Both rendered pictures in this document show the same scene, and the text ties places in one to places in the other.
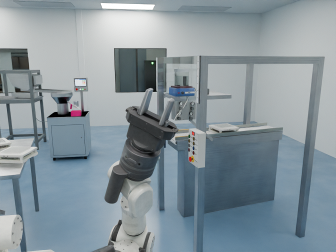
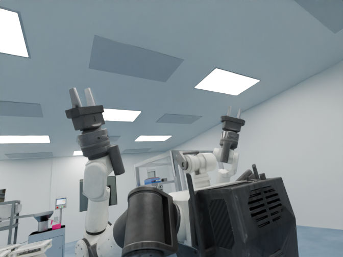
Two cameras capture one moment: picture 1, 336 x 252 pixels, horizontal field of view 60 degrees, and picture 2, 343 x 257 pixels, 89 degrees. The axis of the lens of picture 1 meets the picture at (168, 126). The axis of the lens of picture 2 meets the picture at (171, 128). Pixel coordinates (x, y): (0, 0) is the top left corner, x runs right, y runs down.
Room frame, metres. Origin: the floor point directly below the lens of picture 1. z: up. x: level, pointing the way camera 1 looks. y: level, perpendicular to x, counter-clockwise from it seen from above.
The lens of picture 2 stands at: (0.00, 0.68, 1.26)
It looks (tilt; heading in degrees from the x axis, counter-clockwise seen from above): 18 degrees up; 336
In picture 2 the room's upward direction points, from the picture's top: 10 degrees counter-clockwise
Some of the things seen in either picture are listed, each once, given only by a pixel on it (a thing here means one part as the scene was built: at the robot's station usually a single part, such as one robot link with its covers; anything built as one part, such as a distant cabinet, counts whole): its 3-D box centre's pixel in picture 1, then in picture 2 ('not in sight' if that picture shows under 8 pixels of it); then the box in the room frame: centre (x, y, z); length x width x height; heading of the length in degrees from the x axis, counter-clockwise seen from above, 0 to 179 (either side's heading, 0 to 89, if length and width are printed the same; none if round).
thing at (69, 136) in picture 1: (70, 135); (47, 249); (5.03, 1.73, 0.38); 0.63 x 0.57 x 0.76; 98
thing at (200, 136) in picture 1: (196, 147); not in sight; (2.09, -0.21, 1.03); 0.17 x 0.06 x 0.26; 20
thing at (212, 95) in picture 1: (196, 95); (160, 183); (3.04, -0.29, 1.31); 0.62 x 0.38 x 0.04; 110
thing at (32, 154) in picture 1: (16, 157); (33, 251); (2.39, 1.30, 0.85); 0.24 x 0.24 x 0.02; 86
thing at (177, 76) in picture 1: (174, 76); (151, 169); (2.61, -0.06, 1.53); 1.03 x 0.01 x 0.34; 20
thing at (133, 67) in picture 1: (140, 70); (98, 192); (7.76, 0.71, 1.43); 1.38 x 0.01 x 1.16; 98
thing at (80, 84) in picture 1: (81, 95); (60, 211); (5.20, 1.54, 1.07); 0.23 x 0.10 x 0.62; 98
